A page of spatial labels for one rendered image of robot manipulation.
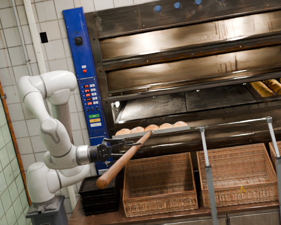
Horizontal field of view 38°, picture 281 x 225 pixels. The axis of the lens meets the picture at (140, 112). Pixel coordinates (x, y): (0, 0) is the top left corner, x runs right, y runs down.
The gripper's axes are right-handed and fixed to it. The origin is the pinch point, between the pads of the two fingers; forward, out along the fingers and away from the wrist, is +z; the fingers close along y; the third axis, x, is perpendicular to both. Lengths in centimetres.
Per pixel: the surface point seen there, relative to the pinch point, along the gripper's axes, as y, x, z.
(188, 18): -81, -135, 39
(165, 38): -68, -137, 20
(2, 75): -60, -141, -117
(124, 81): -40, -144, -19
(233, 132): 13, -155, 63
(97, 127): -7, -150, -47
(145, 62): -53, -141, 1
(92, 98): -31, -144, -46
